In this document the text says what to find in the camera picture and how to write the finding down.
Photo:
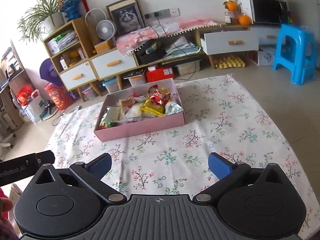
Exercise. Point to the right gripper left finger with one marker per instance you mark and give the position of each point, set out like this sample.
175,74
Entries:
90,175

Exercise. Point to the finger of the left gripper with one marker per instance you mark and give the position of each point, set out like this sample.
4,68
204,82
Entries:
44,157

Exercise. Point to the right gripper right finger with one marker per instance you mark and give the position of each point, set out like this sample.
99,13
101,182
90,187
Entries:
230,176

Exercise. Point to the green cartoon girl snack packet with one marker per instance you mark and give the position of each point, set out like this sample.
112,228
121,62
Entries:
105,125

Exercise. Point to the silver green snack packet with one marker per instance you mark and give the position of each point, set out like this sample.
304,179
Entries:
114,114

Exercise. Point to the white snack packet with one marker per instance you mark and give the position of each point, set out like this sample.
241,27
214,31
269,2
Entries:
135,113

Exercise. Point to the tan biscuit packet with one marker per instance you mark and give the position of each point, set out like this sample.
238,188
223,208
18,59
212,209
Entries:
127,102

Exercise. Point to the person's left hand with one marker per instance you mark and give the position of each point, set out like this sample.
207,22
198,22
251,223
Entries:
6,206

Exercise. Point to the white office chair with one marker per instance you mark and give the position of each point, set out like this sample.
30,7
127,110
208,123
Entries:
7,137

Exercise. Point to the floral tablecloth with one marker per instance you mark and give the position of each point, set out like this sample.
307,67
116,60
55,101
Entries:
220,116

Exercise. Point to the red festive gift bag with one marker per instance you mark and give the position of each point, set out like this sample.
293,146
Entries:
59,95

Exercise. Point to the purple hat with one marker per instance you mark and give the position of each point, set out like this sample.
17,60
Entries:
48,73

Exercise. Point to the pink cardboard box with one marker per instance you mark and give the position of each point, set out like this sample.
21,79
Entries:
173,116

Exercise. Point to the yellow snack packet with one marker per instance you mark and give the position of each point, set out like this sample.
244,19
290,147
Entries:
153,108

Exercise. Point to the clear storage bin blue lid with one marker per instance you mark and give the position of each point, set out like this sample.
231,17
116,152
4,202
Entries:
111,85

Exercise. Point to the wooden TV cabinet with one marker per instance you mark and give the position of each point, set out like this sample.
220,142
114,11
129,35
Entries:
79,63

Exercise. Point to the red snack packet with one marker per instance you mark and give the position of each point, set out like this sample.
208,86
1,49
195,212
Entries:
161,97

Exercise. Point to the yellow egg tray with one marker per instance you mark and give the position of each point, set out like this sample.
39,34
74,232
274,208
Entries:
229,61

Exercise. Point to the red box under cabinet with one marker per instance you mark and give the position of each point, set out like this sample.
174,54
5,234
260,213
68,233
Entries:
159,74

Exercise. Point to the white patterned box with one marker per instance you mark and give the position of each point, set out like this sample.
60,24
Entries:
264,56

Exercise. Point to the pink cloth cover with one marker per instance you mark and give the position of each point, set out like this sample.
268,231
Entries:
130,42

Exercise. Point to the white desk fan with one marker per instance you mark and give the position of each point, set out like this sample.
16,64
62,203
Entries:
106,29

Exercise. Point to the potted spider plant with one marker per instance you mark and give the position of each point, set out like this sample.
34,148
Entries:
31,26

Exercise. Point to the blue plastic stool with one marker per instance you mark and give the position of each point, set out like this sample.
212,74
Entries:
296,50

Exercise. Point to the blue Stitch plush toy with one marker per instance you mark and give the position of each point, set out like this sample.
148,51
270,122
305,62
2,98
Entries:
71,9

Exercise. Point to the lower orange fruit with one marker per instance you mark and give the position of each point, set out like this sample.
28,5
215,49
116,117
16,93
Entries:
245,20

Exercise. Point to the orange fruit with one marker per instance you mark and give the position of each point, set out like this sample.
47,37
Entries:
230,5
245,20

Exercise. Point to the framed cat picture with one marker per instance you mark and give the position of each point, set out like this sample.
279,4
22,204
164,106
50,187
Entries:
126,15

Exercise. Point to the black microwave oven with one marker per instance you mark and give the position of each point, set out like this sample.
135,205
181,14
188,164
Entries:
265,11

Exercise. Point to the upper orange fruit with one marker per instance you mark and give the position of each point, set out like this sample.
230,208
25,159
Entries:
230,5

